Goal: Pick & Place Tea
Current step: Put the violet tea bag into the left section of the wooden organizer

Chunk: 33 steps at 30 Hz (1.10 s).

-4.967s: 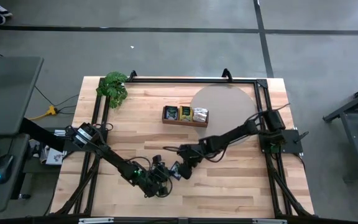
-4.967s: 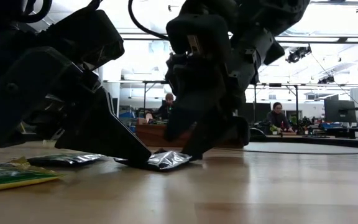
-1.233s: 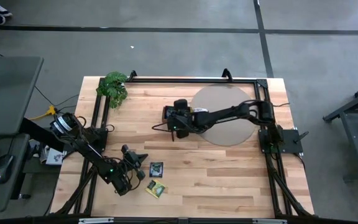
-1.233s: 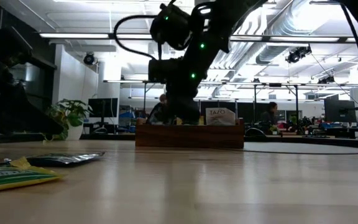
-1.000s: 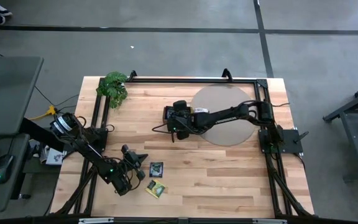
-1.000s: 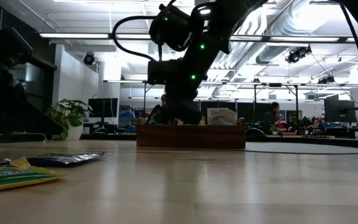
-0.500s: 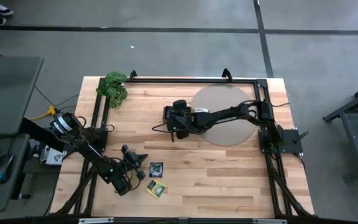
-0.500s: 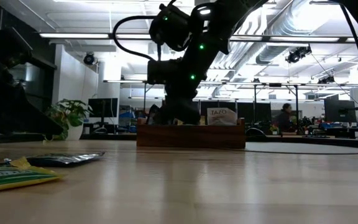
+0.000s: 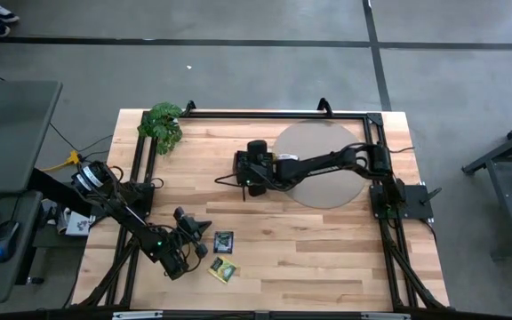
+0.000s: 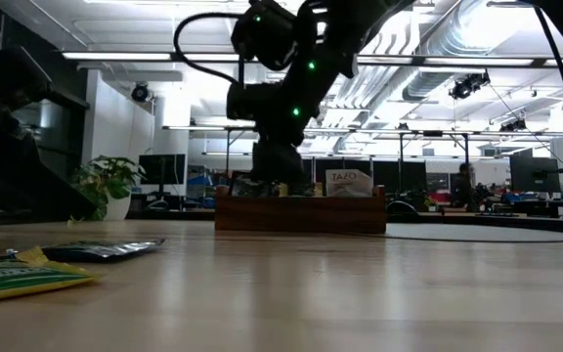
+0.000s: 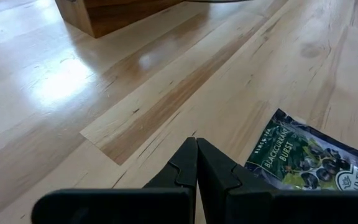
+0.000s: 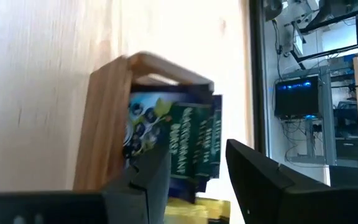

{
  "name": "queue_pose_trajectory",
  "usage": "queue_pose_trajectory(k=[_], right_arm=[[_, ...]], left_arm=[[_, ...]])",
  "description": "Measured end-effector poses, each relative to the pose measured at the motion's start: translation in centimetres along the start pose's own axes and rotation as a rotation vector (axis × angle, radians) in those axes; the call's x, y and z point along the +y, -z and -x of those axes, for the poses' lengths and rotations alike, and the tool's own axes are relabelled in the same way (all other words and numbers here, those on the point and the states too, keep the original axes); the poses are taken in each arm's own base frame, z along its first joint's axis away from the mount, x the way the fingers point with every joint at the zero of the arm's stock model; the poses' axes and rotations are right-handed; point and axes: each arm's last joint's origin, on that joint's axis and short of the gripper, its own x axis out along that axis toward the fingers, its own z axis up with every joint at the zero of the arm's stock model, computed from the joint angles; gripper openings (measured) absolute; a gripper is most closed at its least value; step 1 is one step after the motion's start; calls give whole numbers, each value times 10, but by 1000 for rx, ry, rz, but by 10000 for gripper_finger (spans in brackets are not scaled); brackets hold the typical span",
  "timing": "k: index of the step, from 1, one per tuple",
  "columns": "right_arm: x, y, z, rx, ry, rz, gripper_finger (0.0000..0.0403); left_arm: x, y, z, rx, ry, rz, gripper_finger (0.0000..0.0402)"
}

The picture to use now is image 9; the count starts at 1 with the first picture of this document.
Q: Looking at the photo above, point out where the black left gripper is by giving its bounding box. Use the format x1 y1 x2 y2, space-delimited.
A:
173 206 213 260

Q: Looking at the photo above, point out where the dark green tea packet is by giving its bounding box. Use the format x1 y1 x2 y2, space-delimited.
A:
212 230 236 255

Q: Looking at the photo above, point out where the yellow green tea packet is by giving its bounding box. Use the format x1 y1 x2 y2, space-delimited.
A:
206 254 243 285

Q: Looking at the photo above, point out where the dark wooden tea organizer box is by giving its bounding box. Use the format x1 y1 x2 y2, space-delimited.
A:
236 150 306 187

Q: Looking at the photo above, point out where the grey round mat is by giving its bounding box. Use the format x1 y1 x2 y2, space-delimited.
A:
272 118 367 210

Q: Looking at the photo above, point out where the green potted plant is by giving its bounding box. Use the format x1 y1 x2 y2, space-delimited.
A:
136 101 185 156

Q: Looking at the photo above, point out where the white paper tag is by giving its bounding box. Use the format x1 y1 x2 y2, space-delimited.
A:
63 210 92 237

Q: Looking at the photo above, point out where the black computer mouse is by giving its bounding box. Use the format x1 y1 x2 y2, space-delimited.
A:
0 220 21 264

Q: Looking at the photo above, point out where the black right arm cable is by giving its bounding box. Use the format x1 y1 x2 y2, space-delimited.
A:
214 172 248 202

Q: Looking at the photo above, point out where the black aluminium table frame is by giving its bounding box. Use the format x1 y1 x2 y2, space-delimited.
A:
71 98 451 312

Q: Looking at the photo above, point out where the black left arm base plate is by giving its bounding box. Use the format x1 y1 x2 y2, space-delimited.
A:
121 180 156 218

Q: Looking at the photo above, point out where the yellow cable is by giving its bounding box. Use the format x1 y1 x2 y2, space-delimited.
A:
39 149 83 173

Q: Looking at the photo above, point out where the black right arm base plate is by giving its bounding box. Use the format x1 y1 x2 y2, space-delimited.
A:
369 183 443 221

